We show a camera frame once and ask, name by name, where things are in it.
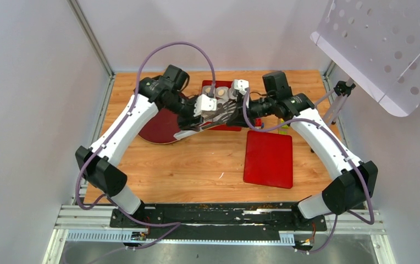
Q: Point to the round dark red tray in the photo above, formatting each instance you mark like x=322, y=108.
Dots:
x=161, y=128

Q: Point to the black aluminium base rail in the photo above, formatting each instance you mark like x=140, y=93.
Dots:
x=267, y=223

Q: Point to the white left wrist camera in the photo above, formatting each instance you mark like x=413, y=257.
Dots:
x=204, y=105

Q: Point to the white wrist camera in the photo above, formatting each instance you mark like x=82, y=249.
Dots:
x=238, y=87
x=204, y=105

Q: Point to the grey tripod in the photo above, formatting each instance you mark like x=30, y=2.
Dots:
x=343, y=90

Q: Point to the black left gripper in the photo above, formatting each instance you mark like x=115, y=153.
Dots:
x=186, y=124

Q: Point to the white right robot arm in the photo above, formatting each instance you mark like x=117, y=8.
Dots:
x=353, y=180

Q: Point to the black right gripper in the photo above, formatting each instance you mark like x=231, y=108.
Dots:
x=237, y=119

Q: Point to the yellow green toy block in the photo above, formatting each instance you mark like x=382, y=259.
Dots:
x=283, y=130

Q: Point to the red box lid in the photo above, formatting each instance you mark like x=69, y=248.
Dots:
x=269, y=160

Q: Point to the blue red toy car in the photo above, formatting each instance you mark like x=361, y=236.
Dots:
x=259, y=123

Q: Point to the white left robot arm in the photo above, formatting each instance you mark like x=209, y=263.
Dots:
x=98, y=163

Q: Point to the wooden metal food tongs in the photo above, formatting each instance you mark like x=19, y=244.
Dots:
x=222, y=114

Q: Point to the perforated white light panel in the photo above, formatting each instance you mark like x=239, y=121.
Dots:
x=377, y=44

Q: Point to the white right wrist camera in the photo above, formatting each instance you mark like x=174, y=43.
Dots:
x=238, y=87

